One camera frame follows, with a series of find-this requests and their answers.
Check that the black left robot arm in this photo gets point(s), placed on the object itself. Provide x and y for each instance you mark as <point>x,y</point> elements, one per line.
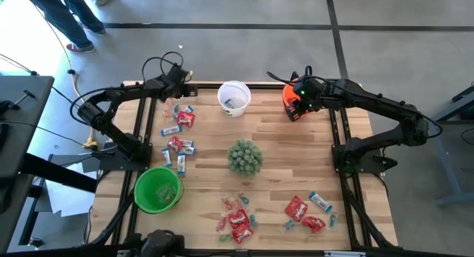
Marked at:
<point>122,92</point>

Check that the black clamp tool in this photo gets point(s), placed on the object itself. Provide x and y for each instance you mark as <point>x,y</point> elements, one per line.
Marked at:
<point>7,107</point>

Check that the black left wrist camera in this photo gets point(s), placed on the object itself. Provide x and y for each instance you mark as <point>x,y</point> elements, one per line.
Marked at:
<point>180,75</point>

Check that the clear wrapped pink candy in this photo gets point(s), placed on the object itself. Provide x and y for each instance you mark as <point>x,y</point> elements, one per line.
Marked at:
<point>236,202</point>

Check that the green plastic bucket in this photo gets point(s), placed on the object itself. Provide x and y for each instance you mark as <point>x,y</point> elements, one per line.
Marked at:
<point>146,186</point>

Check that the white paper sheets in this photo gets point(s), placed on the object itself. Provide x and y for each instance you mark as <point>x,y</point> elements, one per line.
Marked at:
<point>66,201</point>

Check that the green succulent in grey pot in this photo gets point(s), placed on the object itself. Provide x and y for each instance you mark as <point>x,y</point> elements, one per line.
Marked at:
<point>242,159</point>

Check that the blue grey table frame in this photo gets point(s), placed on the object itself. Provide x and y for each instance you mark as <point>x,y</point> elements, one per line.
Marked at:
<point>444,162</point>

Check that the thin black rod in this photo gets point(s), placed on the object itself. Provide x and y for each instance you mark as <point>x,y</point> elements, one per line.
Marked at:
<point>34,72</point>

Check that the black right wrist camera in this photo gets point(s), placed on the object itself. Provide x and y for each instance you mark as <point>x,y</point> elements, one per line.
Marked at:
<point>309,87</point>

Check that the orange plastic pumpkin bucket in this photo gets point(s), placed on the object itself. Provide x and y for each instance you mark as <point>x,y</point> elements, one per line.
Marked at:
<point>287,97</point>

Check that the black rounded object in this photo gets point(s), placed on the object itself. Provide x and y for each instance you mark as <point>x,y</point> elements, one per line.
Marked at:
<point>159,244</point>

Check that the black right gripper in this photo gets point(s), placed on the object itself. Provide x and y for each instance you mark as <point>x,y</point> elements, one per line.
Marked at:
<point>313,106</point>

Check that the white plastic bucket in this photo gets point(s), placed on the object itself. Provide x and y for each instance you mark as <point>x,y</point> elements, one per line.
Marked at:
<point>242,101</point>

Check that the silver metal bracket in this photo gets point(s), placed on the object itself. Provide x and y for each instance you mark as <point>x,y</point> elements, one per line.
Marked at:
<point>344,254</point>

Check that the dark grey desk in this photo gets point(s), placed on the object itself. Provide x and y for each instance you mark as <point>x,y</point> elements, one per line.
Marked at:
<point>26,112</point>

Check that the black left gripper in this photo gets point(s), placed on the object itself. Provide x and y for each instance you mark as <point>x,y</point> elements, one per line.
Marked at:
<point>181,91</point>

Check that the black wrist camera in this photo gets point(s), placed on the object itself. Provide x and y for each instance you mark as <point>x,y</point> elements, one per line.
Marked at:
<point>180,75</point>
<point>309,87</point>

